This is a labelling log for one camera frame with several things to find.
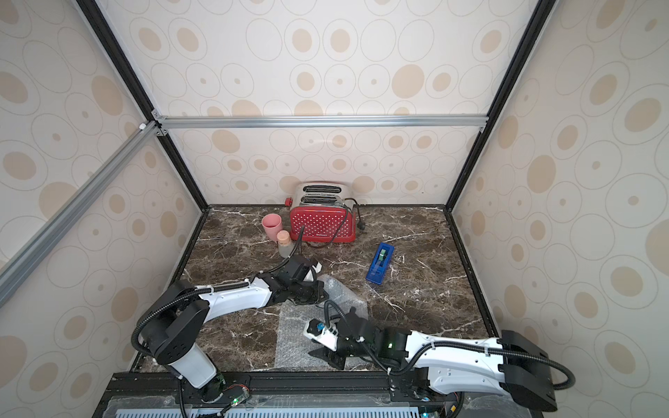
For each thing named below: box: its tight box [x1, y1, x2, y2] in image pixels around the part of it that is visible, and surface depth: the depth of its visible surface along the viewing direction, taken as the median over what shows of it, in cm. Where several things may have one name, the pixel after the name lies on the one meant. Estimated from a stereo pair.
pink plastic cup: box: [261, 212, 283, 242], surface depth 104 cm
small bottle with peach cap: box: [276, 229, 293, 258], surface depth 99 cm
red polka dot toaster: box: [284, 181, 357, 243], surface depth 99 cm
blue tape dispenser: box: [365, 242, 396, 286], surface depth 97 cm
